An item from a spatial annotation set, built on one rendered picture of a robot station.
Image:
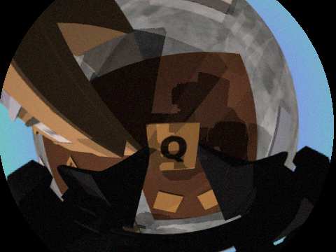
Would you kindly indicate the white paper ticket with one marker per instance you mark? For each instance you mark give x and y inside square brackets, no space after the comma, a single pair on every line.
[48,131]

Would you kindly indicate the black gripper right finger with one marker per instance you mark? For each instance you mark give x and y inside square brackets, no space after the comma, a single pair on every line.
[233,180]

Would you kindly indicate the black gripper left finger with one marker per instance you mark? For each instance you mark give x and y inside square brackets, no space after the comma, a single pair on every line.
[119,187]

